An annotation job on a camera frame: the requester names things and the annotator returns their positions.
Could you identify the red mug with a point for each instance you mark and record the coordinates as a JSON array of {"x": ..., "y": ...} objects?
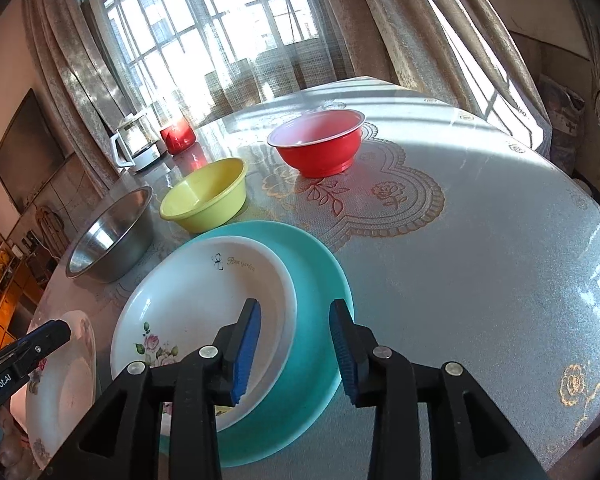
[{"x": 177, "y": 137}]

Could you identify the yellow plate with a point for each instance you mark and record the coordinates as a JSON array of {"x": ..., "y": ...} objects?
[{"x": 205, "y": 207}]

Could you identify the orange storage shelf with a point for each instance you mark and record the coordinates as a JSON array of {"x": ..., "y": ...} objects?
[{"x": 2, "y": 300}]

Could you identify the person's left hand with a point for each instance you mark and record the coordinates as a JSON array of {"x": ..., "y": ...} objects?
[{"x": 12, "y": 435}]

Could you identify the floral lace tablecloth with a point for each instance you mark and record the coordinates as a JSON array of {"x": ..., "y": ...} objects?
[{"x": 480, "y": 260}]

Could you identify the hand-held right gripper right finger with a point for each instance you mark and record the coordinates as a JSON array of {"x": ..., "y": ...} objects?
[{"x": 344, "y": 355}]

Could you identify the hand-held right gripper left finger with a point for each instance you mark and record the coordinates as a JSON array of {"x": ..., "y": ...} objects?
[{"x": 245, "y": 355}]

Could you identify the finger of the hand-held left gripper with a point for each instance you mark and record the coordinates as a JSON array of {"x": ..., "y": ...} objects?
[{"x": 45, "y": 337}]

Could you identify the teal plate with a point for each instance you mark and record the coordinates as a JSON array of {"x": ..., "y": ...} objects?
[{"x": 315, "y": 280}]

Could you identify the stainless steel bowl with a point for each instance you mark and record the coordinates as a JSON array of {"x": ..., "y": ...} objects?
[{"x": 105, "y": 240}]

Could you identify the sheer window curtain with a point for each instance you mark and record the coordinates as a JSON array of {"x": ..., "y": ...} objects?
[{"x": 220, "y": 25}]

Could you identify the glass electric kettle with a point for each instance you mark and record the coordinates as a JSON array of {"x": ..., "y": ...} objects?
[{"x": 135, "y": 147}]

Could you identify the wooden chair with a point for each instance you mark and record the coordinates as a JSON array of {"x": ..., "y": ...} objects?
[{"x": 50, "y": 227}]

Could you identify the wall television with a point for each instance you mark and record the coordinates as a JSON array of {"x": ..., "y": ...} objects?
[{"x": 27, "y": 155}]

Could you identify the beige patterned curtain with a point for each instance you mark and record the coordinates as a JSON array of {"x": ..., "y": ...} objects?
[
  {"x": 75, "y": 75},
  {"x": 400, "y": 25}
]

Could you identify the red plastic bowl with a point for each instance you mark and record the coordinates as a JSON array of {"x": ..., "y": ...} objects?
[{"x": 320, "y": 152}]

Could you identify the grey bag with cross mark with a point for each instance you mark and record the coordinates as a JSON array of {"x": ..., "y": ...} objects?
[{"x": 562, "y": 125}]

